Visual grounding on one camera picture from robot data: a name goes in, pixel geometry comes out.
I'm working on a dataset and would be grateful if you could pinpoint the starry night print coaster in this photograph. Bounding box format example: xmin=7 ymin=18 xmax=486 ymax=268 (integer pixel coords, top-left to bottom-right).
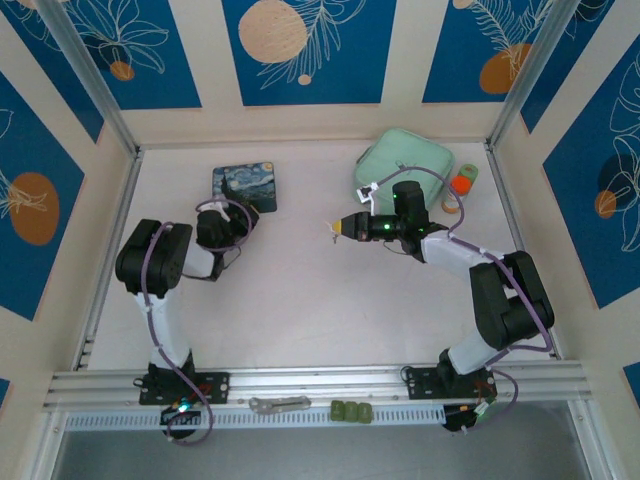
xmin=211 ymin=160 xmax=279 ymax=214

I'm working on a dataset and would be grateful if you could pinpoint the mint green zip pouch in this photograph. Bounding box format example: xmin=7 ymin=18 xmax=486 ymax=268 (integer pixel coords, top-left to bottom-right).
xmin=353 ymin=128 xmax=455 ymax=207

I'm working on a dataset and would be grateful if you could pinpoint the orange cap bottle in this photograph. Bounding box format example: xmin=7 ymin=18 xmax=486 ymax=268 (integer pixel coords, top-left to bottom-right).
xmin=441 ymin=174 xmax=474 ymax=215

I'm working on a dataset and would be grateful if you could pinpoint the circuit board with green light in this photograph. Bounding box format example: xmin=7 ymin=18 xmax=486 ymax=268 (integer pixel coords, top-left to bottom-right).
xmin=441 ymin=401 xmax=495 ymax=434
xmin=159 ymin=398 xmax=204 ymax=427

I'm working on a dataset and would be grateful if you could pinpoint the flat metal wrench tool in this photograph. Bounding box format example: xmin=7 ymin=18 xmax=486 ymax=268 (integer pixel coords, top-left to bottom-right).
xmin=247 ymin=395 xmax=313 ymax=416

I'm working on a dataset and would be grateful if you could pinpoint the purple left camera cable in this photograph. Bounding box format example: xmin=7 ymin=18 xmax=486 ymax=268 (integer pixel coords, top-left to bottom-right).
xmin=141 ymin=197 xmax=254 ymax=447

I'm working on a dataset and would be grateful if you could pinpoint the purple camera cable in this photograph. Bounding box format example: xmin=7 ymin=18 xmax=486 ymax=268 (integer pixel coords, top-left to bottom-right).
xmin=141 ymin=197 xmax=254 ymax=447
xmin=368 ymin=165 xmax=556 ymax=434

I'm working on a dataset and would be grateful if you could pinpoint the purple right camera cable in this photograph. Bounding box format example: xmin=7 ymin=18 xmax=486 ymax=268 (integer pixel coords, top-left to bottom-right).
xmin=368 ymin=165 xmax=556 ymax=434

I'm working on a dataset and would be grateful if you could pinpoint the aluminium side rail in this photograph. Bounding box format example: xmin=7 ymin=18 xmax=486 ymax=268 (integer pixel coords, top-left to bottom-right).
xmin=483 ymin=142 xmax=565 ymax=361
xmin=73 ymin=148 xmax=145 ymax=372

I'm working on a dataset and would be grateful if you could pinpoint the aluminium mounting rail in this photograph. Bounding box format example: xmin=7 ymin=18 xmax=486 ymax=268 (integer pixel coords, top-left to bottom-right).
xmin=41 ymin=360 xmax=595 ymax=412

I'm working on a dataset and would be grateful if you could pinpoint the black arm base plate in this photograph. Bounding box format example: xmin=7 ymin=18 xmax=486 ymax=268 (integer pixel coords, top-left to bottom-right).
xmin=137 ymin=370 xmax=232 ymax=406
xmin=401 ymin=366 xmax=499 ymax=401

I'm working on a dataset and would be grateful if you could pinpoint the aluminium frame post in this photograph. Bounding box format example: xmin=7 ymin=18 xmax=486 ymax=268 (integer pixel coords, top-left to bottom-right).
xmin=35 ymin=0 xmax=142 ymax=157
xmin=485 ymin=0 xmax=587 ymax=152

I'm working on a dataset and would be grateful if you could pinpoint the white slotted cable duct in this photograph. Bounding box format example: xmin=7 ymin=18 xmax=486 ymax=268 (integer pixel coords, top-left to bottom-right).
xmin=63 ymin=403 xmax=447 ymax=432

